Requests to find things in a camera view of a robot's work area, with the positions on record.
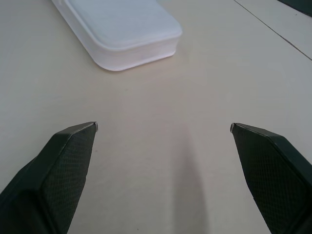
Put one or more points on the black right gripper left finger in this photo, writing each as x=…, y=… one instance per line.
x=56, y=175

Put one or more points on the white plastic lidded box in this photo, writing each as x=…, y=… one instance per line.
x=126, y=31

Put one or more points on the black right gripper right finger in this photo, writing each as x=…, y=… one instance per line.
x=270, y=170

